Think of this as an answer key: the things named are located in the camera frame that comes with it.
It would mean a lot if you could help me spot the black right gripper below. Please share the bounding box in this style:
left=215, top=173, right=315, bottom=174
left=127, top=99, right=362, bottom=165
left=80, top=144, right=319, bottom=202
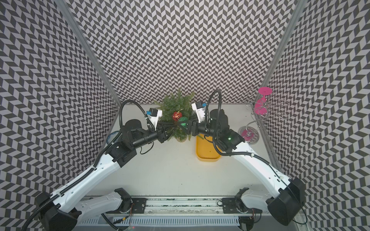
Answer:
left=178, top=116, right=220, bottom=138

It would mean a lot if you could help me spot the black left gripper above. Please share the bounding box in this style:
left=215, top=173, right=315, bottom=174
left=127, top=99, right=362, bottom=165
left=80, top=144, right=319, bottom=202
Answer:
left=132, top=122, right=178, bottom=150

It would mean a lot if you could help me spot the red glitter ball ornament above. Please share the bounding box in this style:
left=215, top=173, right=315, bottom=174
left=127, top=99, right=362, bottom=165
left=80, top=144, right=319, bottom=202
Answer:
left=172, top=111, right=183, bottom=121

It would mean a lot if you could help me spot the small green christmas tree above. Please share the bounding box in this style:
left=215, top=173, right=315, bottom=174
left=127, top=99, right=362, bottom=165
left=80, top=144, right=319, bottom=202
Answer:
left=154, top=89, right=197, bottom=142

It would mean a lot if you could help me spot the green glitter ball ornament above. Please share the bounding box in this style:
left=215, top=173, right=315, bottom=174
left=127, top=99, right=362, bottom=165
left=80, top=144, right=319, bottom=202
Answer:
left=178, top=116, right=189, bottom=128

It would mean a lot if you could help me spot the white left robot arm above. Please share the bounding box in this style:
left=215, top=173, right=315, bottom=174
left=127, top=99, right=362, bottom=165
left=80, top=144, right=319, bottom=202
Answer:
left=21, top=100, right=177, bottom=231

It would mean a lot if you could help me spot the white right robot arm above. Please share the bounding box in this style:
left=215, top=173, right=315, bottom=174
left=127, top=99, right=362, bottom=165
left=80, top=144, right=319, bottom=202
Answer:
left=177, top=90, right=306, bottom=226

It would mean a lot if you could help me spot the yellow plastic tray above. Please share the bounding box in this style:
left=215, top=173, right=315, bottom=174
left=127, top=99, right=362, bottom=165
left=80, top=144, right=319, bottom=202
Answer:
left=196, top=135, right=221, bottom=162

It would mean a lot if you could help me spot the blue patterned bowl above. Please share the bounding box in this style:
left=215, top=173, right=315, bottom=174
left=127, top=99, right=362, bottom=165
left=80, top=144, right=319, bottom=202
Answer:
left=106, top=131, right=119, bottom=145

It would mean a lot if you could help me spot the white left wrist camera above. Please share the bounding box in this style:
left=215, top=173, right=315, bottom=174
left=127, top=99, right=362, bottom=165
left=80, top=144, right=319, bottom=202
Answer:
left=146, top=108, right=162, bottom=130

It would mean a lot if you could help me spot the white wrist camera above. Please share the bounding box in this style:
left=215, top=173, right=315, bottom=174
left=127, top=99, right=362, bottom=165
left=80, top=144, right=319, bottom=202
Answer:
left=146, top=108, right=162, bottom=130
left=191, top=101, right=206, bottom=123

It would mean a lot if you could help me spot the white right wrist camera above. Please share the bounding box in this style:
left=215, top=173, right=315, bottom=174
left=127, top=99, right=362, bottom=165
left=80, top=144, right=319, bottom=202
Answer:
left=191, top=101, right=206, bottom=123

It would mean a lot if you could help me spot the metal base rail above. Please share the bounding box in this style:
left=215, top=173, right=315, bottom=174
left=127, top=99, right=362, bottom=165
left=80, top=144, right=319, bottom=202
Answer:
left=95, top=195, right=304, bottom=217

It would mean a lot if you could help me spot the white slotted cable duct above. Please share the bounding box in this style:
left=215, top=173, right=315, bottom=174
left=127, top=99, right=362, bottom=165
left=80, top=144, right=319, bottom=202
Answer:
left=77, top=216, right=241, bottom=226

